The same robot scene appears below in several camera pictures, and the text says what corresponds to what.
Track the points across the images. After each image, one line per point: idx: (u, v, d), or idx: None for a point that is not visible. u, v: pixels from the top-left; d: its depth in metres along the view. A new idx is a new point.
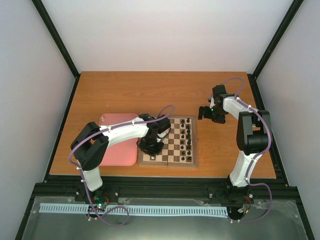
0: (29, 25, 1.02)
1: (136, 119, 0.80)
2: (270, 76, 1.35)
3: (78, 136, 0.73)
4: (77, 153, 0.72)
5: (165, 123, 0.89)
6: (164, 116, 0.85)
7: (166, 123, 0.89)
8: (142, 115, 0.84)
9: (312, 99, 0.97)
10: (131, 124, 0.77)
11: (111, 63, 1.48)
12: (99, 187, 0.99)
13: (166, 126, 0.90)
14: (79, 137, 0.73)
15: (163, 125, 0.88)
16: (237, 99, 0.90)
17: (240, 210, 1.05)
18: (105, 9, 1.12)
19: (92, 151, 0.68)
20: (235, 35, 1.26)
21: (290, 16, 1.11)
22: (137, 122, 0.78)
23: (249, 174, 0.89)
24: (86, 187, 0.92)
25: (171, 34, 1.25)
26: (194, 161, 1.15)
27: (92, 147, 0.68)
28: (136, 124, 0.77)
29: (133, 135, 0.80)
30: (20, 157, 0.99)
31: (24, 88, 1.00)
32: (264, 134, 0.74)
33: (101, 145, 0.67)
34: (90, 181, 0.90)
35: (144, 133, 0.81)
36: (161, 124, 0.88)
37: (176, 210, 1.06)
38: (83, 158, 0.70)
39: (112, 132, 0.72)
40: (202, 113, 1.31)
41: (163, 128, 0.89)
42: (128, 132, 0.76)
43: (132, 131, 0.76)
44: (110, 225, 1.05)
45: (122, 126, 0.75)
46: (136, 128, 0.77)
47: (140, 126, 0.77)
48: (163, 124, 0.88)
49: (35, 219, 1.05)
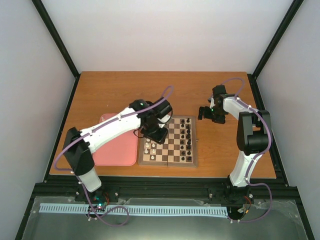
0: (29, 25, 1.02)
1: (124, 111, 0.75)
2: (270, 76, 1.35)
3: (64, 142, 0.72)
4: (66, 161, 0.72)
5: (163, 107, 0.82)
6: (160, 101, 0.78)
7: (164, 108, 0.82)
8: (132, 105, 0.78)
9: (312, 99, 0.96)
10: (117, 119, 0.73)
11: (111, 63, 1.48)
12: (98, 188, 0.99)
13: (165, 110, 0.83)
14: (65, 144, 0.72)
15: (161, 110, 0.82)
16: (237, 99, 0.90)
17: (240, 210, 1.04)
18: (105, 9, 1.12)
19: (77, 158, 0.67)
20: (235, 35, 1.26)
21: (290, 16, 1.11)
22: (124, 116, 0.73)
23: (249, 174, 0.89)
24: (85, 188, 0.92)
25: (171, 33, 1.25)
26: (194, 161, 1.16)
27: (75, 154, 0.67)
28: (123, 118, 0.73)
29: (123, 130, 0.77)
30: (20, 157, 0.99)
31: (24, 88, 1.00)
32: (264, 134, 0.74)
33: (82, 152, 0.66)
34: (88, 182, 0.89)
35: (137, 125, 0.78)
36: (158, 109, 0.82)
37: (176, 210, 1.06)
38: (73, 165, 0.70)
39: (94, 135, 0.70)
40: (202, 113, 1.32)
41: (162, 113, 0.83)
42: (115, 129, 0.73)
43: (119, 127, 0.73)
44: (110, 225, 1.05)
45: (103, 126, 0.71)
46: (124, 122, 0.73)
47: (130, 117, 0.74)
48: (161, 108, 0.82)
49: (35, 219, 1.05)
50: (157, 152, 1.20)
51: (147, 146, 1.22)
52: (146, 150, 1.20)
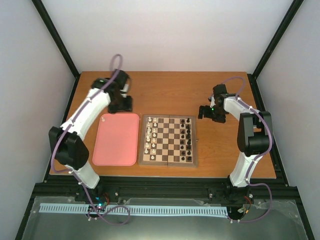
0: (29, 25, 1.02)
1: (92, 95, 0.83)
2: (270, 76, 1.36)
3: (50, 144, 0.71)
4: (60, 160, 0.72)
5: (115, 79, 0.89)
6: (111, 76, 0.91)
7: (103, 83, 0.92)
8: (96, 86, 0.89)
9: (312, 99, 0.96)
10: (89, 102, 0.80)
11: (111, 63, 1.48)
12: (98, 183, 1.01)
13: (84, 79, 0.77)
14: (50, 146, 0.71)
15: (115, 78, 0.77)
16: (238, 99, 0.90)
17: (240, 210, 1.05)
18: (105, 9, 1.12)
19: (73, 150, 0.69)
20: (235, 35, 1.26)
21: (290, 16, 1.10)
22: (92, 97, 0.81)
23: (250, 174, 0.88)
24: (85, 187, 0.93)
25: (171, 33, 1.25)
26: (194, 161, 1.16)
27: (69, 147, 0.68)
28: (92, 99, 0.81)
29: (95, 111, 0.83)
30: (20, 158, 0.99)
31: (24, 88, 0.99)
32: (265, 135, 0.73)
33: (75, 142, 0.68)
34: (87, 180, 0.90)
35: (107, 100, 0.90)
36: (119, 81, 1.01)
37: (176, 210, 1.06)
38: (69, 160, 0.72)
39: (76, 123, 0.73)
40: (202, 113, 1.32)
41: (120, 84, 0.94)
42: (89, 112, 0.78)
43: (91, 109, 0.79)
44: (111, 224, 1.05)
45: (79, 113, 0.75)
46: (95, 102, 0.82)
47: (99, 96, 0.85)
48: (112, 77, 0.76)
49: (35, 219, 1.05)
50: (157, 152, 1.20)
51: (147, 146, 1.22)
52: (146, 150, 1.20)
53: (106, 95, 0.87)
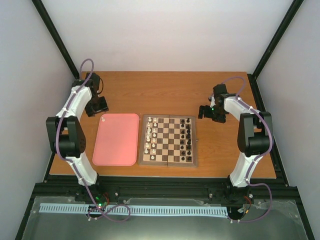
0: (29, 25, 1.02)
1: (76, 88, 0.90)
2: (270, 76, 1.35)
3: (50, 137, 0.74)
4: (63, 149, 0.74)
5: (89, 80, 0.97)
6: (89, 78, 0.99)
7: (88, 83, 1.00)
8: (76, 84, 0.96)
9: (312, 99, 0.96)
10: (75, 94, 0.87)
11: (111, 63, 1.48)
12: (98, 180, 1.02)
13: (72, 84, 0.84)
14: (50, 139, 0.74)
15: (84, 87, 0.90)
16: (239, 99, 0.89)
17: (240, 210, 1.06)
18: (105, 9, 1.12)
19: (75, 132, 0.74)
20: (235, 35, 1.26)
21: (290, 16, 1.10)
22: (78, 89, 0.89)
23: (250, 175, 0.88)
24: (85, 183, 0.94)
25: (171, 33, 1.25)
26: (194, 161, 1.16)
27: (70, 130, 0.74)
28: (78, 91, 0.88)
29: (83, 102, 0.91)
30: (20, 158, 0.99)
31: (24, 89, 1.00)
32: (265, 136, 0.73)
33: (75, 122, 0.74)
34: (87, 175, 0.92)
35: (90, 95, 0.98)
36: (94, 79, 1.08)
37: (176, 210, 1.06)
38: (71, 144, 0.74)
39: (70, 110, 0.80)
40: (202, 113, 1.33)
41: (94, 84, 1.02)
42: (78, 101, 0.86)
43: (79, 98, 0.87)
44: (114, 221, 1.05)
45: (71, 102, 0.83)
46: (80, 93, 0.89)
47: (83, 89, 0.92)
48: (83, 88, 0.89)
49: (35, 219, 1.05)
50: (157, 152, 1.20)
51: (147, 146, 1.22)
52: (146, 150, 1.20)
53: (87, 88, 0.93)
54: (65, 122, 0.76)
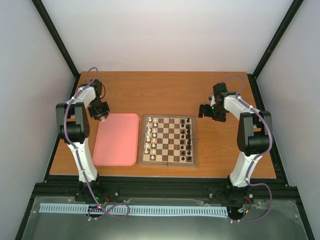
0: (29, 24, 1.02)
1: (82, 87, 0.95)
2: (270, 76, 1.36)
3: (57, 122, 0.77)
4: (69, 132, 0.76)
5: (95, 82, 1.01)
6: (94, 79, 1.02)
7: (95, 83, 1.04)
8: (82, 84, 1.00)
9: (312, 99, 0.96)
10: (82, 90, 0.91)
11: (111, 64, 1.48)
12: (98, 180, 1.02)
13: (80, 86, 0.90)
14: (57, 124, 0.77)
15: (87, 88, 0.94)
16: (238, 98, 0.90)
17: (240, 210, 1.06)
18: (105, 9, 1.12)
19: (81, 115, 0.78)
20: (235, 35, 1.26)
21: (290, 17, 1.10)
22: (84, 87, 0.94)
23: (250, 174, 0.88)
24: (85, 175, 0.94)
25: (171, 34, 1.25)
26: (194, 161, 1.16)
27: (77, 114, 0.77)
28: (85, 88, 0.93)
29: (88, 99, 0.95)
30: (20, 158, 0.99)
31: (24, 89, 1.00)
32: (265, 135, 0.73)
33: (82, 107, 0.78)
34: (88, 167, 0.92)
35: (94, 95, 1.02)
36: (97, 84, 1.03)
37: (176, 210, 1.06)
38: (77, 128, 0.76)
39: (77, 99, 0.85)
40: (202, 111, 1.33)
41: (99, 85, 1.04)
42: (84, 95, 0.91)
43: (85, 93, 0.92)
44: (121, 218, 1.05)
45: (78, 95, 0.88)
46: (87, 90, 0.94)
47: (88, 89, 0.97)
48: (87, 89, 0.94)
49: (35, 219, 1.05)
50: (157, 152, 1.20)
51: (147, 146, 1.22)
52: (146, 150, 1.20)
53: (93, 88, 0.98)
54: (72, 108, 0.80)
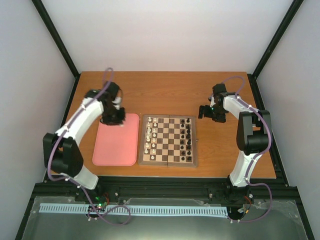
0: (29, 24, 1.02)
1: (85, 103, 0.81)
2: (270, 76, 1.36)
3: (45, 154, 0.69)
4: (55, 168, 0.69)
5: (113, 88, 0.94)
6: (108, 84, 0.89)
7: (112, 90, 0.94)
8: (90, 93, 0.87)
9: (312, 99, 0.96)
10: (83, 110, 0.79)
11: (111, 63, 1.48)
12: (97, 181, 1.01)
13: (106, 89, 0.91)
14: (44, 156, 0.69)
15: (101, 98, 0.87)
16: (238, 98, 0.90)
17: (240, 210, 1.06)
18: (105, 9, 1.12)
19: (69, 156, 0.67)
20: (235, 35, 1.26)
21: (290, 17, 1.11)
22: (87, 105, 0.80)
23: (249, 174, 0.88)
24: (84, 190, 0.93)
25: (171, 34, 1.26)
26: (194, 162, 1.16)
27: (65, 153, 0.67)
28: (87, 106, 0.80)
29: (89, 119, 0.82)
30: (19, 158, 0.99)
31: (24, 88, 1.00)
32: (264, 134, 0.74)
33: (71, 147, 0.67)
34: (86, 182, 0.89)
35: (101, 110, 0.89)
36: (111, 92, 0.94)
37: (176, 210, 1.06)
38: (63, 167, 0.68)
39: (72, 129, 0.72)
40: (202, 112, 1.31)
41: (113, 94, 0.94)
42: (83, 119, 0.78)
43: (85, 116, 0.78)
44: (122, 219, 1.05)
45: (74, 120, 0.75)
46: (89, 109, 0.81)
47: (92, 104, 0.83)
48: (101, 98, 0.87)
49: (35, 219, 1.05)
50: (157, 152, 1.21)
51: (147, 146, 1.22)
52: (146, 150, 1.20)
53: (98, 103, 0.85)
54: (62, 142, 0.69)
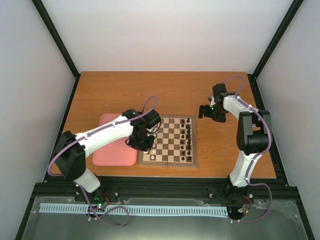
0: (29, 23, 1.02)
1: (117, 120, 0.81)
2: (270, 76, 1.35)
3: (56, 148, 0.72)
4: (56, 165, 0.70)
5: (153, 116, 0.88)
6: (149, 110, 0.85)
7: (151, 118, 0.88)
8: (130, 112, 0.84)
9: (312, 99, 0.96)
10: (112, 125, 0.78)
11: (111, 63, 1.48)
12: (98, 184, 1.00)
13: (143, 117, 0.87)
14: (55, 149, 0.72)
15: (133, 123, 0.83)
16: (238, 98, 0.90)
17: (240, 210, 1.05)
18: (105, 9, 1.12)
19: (70, 162, 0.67)
20: (236, 34, 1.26)
21: (290, 16, 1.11)
22: (118, 123, 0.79)
23: (250, 174, 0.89)
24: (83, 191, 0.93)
25: (171, 34, 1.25)
26: (194, 161, 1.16)
27: (69, 157, 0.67)
28: (117, 124, 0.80)
29: (113, 136, 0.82)
30: (20, 158, 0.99)
31: (24, 88, 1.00)
32: (264, 134, 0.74)
33: (78, 155, 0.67)
34: (85, 185, 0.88)
35: (128, 133, 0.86)
36: (149, 119, 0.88)
37: (176, 210, 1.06)
38: (63, 168, 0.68)
39: (90, 139, 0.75)
40: (202, 112, 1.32)
41: (151, 123, 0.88)
42: (106, 135, 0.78)
43: (109, 132, 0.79)
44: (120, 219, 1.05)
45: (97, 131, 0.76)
46: (118, 128, 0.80)
47: (124, 124, 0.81)
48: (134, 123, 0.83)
49: (35, 219, 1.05)
50: (157, 151, 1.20)
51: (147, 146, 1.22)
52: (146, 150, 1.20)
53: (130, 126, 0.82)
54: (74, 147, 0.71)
